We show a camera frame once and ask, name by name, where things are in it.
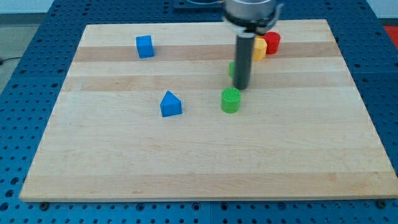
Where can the blue pentagon house block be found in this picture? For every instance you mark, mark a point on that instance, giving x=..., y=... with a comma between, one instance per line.
x=170, y=105

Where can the red cylinder block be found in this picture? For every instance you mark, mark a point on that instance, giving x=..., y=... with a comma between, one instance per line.
x=273, y=40

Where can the yellow hexagon block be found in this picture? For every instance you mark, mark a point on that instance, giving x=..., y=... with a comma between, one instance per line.
x=260, y=49

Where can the green cylinder block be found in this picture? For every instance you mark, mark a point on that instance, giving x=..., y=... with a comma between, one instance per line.
x=230, y=100

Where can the light wooden board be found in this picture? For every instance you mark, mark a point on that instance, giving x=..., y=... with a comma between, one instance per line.
x=302, y=131

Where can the blue cube block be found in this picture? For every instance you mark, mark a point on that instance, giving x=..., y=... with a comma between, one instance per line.
x=144, y=46

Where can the green block behind rod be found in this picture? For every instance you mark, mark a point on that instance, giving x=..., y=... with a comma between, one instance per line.
x=231, y=70

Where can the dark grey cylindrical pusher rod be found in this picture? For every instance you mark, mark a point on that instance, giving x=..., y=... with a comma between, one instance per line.
x=243, y=60

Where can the blue perforated metal base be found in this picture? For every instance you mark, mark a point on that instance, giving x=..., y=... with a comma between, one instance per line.
x=29, y=96

